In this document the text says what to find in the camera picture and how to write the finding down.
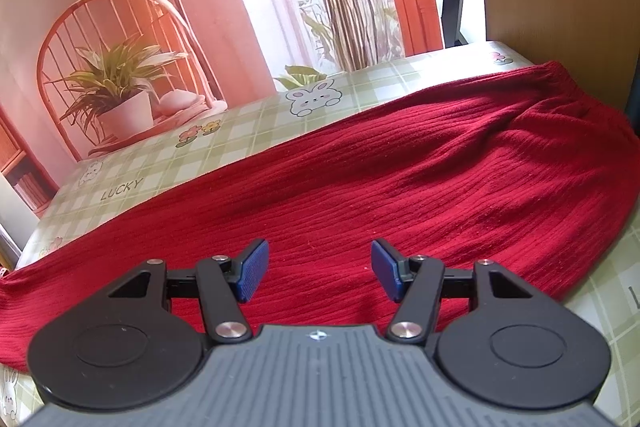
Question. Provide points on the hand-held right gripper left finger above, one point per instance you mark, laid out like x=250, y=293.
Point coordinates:
x=252, y=269

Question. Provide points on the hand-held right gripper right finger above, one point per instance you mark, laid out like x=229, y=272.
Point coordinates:
x=385, y=269

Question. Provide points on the red ribbed knit pants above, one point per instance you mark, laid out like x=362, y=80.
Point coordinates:
x=400, y=167

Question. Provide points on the teal upholstered chair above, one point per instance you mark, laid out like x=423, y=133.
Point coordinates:
x=634, y=97

